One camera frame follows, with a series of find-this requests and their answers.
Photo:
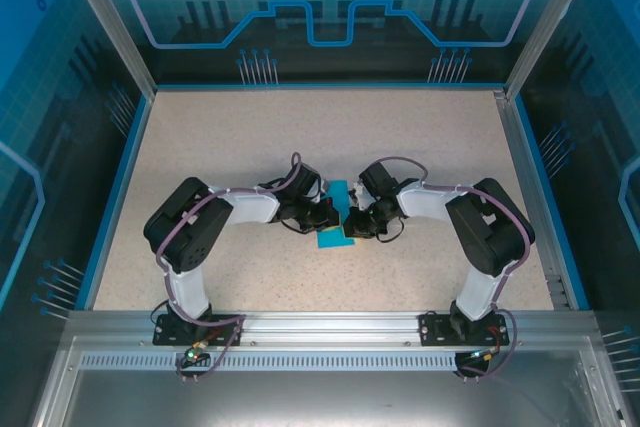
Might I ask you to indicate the blue square paper sheet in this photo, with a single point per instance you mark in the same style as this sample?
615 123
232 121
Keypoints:
330 243

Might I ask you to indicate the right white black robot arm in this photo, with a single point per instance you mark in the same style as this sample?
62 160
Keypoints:
492 227

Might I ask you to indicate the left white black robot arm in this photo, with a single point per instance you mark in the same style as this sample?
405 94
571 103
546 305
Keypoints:
187 227

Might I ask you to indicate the metal sheet panel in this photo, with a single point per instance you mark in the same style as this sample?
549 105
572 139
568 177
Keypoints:
320 397

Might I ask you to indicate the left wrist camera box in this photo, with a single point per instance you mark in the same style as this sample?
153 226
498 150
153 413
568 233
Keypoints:
315 192

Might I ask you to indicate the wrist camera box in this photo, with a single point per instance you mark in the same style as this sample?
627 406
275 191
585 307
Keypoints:
315 192
359 196

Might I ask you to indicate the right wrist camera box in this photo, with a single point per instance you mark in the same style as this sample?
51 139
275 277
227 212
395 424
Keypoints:
359 196

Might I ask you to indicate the aluminium mounting rail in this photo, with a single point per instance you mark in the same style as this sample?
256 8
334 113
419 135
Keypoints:
330 327

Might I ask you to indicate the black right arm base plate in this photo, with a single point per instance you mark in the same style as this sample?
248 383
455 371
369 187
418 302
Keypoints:
432 329

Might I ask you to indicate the aluminium side rail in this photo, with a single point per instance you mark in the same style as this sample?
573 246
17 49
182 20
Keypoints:
529 187

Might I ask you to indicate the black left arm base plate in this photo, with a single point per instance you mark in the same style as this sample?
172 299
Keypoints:
167 334

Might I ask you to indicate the aluminium frame post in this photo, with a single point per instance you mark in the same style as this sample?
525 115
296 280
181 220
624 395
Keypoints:
111 22
547 22

